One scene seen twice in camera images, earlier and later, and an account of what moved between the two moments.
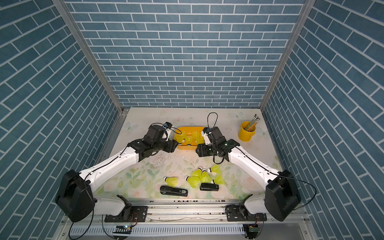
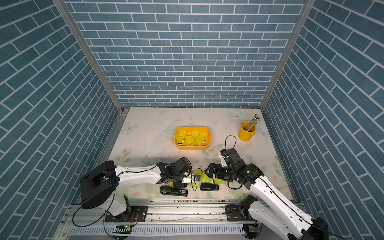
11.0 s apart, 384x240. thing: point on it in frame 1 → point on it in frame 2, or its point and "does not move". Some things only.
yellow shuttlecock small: (197, 173) does not move
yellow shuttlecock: (189, 139) does not move
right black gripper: (202, 150) → (217, 173)
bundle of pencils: (253, 123) does not move
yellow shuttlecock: (180, 136) does not move
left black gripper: (171, 146) → (182, 185)
